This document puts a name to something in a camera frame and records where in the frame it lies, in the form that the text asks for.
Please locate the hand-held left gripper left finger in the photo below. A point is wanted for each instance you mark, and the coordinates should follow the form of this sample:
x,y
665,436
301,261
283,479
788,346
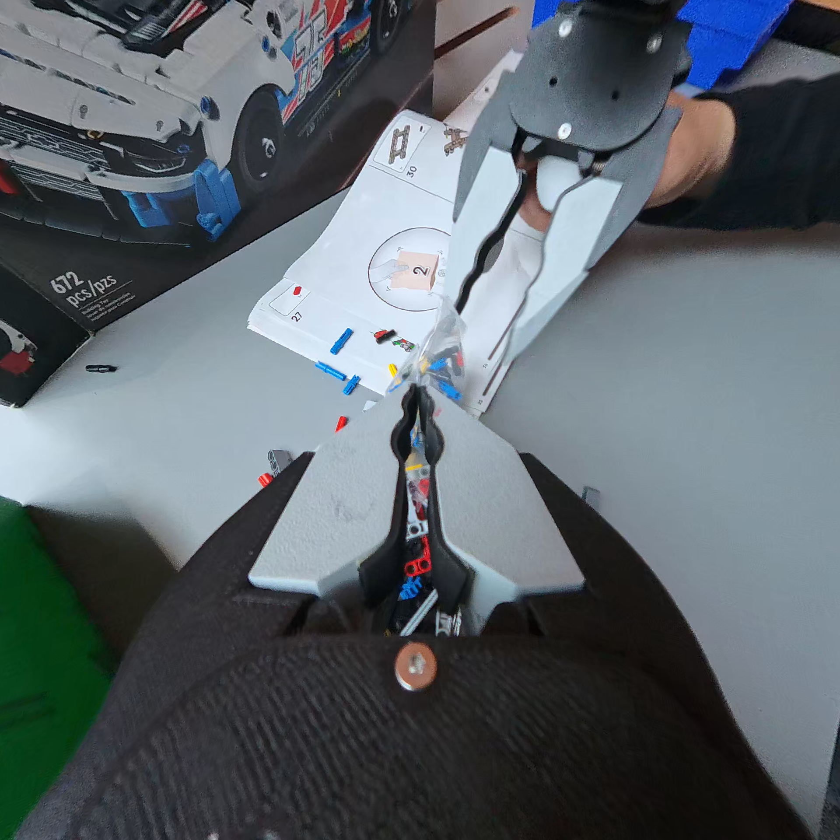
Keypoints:
x,y
328,512

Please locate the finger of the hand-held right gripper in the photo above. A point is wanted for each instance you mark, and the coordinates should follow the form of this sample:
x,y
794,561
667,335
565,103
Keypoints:
x,y
574,249
476,223

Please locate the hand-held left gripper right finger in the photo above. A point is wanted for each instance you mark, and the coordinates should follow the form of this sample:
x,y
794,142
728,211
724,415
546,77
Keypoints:
x,y
505,525

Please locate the clear bag of mixed lego pieces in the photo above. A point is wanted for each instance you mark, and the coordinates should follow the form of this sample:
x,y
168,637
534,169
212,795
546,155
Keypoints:
x,y
441,354

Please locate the person's right forearm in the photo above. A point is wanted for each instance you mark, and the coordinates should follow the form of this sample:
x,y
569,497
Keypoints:
x,y
787,157

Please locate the grey lego connector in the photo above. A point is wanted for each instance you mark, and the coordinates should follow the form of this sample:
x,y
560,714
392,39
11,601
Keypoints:
x,y
279,459

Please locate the grey lego piece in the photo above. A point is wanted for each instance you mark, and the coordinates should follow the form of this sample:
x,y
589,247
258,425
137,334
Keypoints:
x,y
591,497

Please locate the blue lego pin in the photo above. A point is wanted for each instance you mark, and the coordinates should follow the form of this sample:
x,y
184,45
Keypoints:
x,y
352,384
341,341
330,371

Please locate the black lego pin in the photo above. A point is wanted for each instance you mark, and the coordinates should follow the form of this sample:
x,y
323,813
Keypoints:
x,y
100,369

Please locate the black lego car box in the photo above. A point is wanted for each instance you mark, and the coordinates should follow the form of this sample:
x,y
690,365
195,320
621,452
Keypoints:
x,y
164,164

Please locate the person's right hand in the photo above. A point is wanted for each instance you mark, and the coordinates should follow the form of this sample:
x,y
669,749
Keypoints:
x,y
695,151

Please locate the blue plastic bin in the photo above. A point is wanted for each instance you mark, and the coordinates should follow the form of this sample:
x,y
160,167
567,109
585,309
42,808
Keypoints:
x,y
722,33

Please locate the white instruction booklet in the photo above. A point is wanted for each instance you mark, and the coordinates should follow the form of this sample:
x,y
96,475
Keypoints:
x,y
341,275

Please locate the green plastic bin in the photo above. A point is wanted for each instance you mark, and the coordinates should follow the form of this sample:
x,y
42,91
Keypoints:
x,y
39,656

